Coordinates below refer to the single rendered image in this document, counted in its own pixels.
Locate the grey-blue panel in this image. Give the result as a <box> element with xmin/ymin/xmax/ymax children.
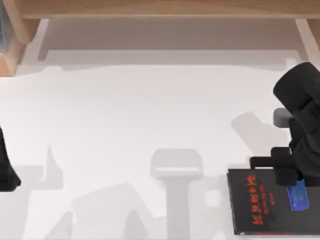
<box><xmin>0</xmin><ymin>0</ymin><xmax>14</xmax><ymax>54</ymax></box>

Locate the wooden shelf unit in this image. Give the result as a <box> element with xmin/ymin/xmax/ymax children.
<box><xmin>0</xmin><ymin>0</ymin><xmax>320</xmax><ymax>77</ymax></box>

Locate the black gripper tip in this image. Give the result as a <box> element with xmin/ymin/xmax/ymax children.
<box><xmin>0</xmin><ymin>127</ymin><xmax>22</xmax><ymax>193</ymax></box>

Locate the black book with red lettering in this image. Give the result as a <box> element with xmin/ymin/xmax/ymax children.
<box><xmin>226</xmin><ymin>168</ymin><xmax>320</xmax><ymax>237</ymax></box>

